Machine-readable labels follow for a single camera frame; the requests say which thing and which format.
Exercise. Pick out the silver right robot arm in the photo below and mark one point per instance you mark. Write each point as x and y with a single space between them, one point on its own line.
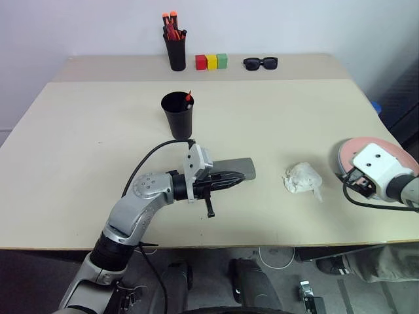
407 191

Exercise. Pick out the black pen holder cup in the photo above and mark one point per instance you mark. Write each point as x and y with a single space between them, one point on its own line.
176 55

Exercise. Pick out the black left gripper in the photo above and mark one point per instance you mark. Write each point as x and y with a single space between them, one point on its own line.
203 188

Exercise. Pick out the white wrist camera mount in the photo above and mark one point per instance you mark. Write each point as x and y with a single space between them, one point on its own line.
196 160
379 167

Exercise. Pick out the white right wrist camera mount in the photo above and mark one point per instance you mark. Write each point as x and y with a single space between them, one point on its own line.
379 167

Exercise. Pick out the black plastic cup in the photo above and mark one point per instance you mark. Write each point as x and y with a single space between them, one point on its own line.
180 124

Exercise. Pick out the blue round object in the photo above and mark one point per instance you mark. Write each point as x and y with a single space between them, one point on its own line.
376 108

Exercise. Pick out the metal floor bracket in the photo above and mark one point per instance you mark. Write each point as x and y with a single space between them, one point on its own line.
309 294

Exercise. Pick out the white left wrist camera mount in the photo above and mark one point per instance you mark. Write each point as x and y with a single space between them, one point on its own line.
196 160

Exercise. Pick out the black table frame bar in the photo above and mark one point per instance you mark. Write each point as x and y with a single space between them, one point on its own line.
334 252

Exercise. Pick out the red and black pen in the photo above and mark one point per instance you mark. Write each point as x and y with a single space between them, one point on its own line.
188 97

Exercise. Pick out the black sunglasses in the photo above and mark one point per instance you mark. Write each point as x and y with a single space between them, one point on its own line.
252 63

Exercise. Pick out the crumpled white tissue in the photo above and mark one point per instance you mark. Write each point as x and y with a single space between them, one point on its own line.
301 178

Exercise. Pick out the grey tray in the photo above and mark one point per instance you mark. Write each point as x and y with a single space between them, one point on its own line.
244 168

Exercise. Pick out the dark rounded shape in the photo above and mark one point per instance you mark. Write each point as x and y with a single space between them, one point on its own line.
248 284
178 278

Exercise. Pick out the red cube block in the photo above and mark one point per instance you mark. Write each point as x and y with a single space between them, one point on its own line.
200 62

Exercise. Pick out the beige trouser leg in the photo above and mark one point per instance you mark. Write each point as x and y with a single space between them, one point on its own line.
376 265

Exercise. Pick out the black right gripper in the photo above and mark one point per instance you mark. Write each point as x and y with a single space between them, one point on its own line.
360 183

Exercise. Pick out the black shoe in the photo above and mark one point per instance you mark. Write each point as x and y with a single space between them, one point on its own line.
330 266

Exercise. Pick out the red pen in holder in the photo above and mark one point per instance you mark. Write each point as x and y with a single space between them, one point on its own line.
173 34

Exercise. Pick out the tall orange-capped pen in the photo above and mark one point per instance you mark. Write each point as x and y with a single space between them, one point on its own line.
173 18
165 18

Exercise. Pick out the yellow cube block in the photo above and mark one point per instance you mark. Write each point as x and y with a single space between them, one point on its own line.
211 62

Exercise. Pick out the black-ended pen in holder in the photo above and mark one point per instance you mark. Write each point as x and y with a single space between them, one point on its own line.
184 33

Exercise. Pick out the pink plate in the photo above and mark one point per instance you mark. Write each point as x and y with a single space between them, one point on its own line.
352 148

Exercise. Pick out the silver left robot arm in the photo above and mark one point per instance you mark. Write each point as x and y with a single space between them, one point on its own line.
131 209

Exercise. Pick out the green cube block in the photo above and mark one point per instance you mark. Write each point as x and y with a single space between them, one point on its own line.
222 61

